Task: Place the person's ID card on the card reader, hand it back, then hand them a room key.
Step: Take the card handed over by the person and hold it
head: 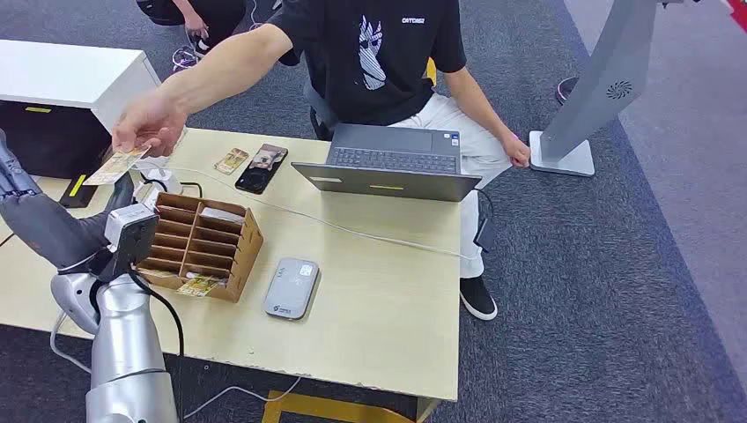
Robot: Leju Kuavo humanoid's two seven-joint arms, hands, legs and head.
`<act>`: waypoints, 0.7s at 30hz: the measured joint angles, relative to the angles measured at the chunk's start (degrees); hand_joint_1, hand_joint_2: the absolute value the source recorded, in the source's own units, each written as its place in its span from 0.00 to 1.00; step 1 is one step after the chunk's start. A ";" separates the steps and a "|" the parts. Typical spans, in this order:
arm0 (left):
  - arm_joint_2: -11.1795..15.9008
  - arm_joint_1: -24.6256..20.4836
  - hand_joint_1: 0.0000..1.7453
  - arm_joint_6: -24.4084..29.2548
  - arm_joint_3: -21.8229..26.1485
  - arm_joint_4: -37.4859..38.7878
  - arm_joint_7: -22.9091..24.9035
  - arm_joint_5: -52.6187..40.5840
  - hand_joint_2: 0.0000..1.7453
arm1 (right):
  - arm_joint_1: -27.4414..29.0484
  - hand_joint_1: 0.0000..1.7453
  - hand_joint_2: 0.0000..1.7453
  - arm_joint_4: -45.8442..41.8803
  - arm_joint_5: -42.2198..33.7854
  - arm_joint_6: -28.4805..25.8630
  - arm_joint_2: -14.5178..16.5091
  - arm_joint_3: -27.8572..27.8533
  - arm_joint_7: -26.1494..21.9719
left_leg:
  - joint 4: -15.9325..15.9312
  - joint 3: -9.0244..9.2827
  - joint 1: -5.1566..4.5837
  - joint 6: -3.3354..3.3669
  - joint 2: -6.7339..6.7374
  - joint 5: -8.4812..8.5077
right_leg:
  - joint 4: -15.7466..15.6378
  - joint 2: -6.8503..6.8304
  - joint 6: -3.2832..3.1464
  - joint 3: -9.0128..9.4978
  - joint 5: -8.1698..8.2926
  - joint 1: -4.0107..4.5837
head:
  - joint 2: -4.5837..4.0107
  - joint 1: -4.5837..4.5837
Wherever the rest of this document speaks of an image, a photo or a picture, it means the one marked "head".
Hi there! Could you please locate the grey power strip cable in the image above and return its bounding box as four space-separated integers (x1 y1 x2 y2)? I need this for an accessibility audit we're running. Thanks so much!
49 309 303 423

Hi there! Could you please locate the black laptop power adapter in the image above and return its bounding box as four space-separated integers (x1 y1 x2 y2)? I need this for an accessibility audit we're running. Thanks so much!
473 217 499 253

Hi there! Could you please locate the thin white cable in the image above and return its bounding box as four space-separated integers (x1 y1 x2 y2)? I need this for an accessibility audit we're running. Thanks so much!
130 160 480 261

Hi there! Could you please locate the white cabinet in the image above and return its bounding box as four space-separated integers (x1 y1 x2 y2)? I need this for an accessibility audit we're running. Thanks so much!
0 39 162 137

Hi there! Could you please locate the yellow printed key card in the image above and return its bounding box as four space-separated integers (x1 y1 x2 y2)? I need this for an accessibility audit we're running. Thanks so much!
174 274 227 299

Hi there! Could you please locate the yellow table frame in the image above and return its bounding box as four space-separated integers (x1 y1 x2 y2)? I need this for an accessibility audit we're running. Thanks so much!
261 390 441 423

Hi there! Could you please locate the white card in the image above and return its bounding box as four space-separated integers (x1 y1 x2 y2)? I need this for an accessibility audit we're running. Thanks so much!
199 207 245 226

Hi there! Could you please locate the black plug with cable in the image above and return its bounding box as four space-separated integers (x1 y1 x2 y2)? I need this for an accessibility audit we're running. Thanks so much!
143 177 204 200

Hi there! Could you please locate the white charger plug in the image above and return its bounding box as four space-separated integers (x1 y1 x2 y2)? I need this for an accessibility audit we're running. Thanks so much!
139 167 184 195

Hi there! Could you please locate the purple chair base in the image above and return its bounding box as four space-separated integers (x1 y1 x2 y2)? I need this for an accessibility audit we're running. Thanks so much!
170 45 203 75

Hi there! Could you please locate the black smartphone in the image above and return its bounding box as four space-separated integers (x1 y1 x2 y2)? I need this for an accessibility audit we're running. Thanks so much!
234 143 290 196

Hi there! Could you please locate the dark round floor base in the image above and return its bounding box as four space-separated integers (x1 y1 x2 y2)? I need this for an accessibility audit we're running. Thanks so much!
554 76 580 107

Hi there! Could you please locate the black office chair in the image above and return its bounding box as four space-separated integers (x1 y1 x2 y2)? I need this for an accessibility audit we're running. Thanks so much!
303 58 439 141

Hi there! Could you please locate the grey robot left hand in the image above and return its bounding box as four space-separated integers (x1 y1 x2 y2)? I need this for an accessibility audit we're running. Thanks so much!
0 128 136 272

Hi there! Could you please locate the grey laptop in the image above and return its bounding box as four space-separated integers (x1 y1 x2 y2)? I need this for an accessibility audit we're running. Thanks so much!
291 122 484 204

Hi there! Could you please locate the black device with yellow label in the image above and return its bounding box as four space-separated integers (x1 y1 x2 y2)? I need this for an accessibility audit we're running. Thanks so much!
58 172 118 210

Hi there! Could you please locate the grey card reader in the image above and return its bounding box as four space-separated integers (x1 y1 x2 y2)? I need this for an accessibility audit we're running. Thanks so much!
263 257 321 321

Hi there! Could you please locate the grey kiosk stand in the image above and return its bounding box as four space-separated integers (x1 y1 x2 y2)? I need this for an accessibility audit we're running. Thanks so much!
529 0 667 178

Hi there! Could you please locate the yellow ID card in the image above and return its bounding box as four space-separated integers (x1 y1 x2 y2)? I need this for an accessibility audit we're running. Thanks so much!
83 145 152 187

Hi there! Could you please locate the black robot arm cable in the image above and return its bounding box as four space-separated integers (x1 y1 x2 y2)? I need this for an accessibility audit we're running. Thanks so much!
127 269 187 423

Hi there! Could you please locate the brown slotted card organizer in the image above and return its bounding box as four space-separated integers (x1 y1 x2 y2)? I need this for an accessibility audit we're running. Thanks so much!
135 191 265 304

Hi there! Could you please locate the person's right hand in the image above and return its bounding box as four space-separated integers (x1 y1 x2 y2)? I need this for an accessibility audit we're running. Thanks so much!
112 93 188 159

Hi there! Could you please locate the person's left hand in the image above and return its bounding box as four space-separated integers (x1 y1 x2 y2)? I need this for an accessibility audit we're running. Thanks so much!
501 132 532 169

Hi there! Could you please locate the person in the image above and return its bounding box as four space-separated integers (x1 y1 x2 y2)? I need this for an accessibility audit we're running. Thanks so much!
112 0 532 323
136 0 249 58

